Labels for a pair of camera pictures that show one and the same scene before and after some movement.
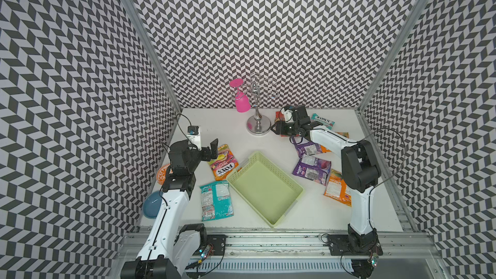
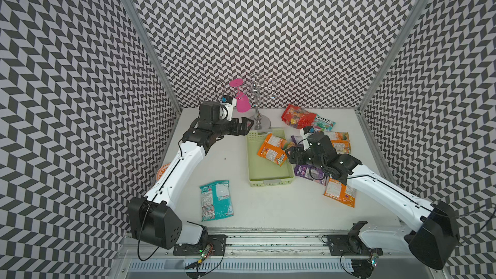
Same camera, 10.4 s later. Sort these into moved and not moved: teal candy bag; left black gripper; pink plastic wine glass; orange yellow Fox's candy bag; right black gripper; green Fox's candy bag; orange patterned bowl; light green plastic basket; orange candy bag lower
Moved: light green plastic basket; left black gripper; orange yellow Fox's candy bag; right black gripper
Not moved: pink plastic wine glass; orange candy bag lower; green Fox's candy bag; orange patterned bowl; teal candy bag
